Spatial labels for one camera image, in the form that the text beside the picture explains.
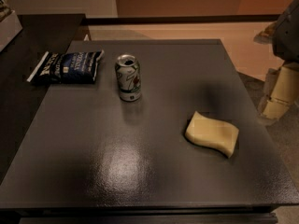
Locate white box at left edge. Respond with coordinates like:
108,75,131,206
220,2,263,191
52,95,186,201
0,11,22,52

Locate green white soda can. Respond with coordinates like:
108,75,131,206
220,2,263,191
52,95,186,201
115,54,141,102

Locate yellow wavy sponge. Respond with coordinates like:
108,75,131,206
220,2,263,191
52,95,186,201
185,111,239,158

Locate blue chip bag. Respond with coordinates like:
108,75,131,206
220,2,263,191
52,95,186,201
27,50,104,85

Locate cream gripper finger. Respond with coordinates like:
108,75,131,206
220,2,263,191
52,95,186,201
258,62,299,120

